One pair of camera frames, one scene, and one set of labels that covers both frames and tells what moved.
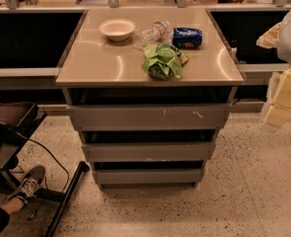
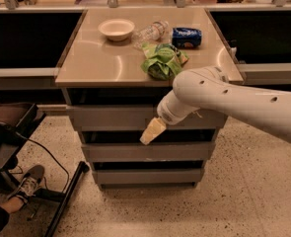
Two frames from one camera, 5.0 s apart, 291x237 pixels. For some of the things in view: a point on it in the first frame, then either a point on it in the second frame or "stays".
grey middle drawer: [144, 152] stays
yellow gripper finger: [288, 98] to [171, 110]
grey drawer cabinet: [149, 90] stays
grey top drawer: [150, 117] stays
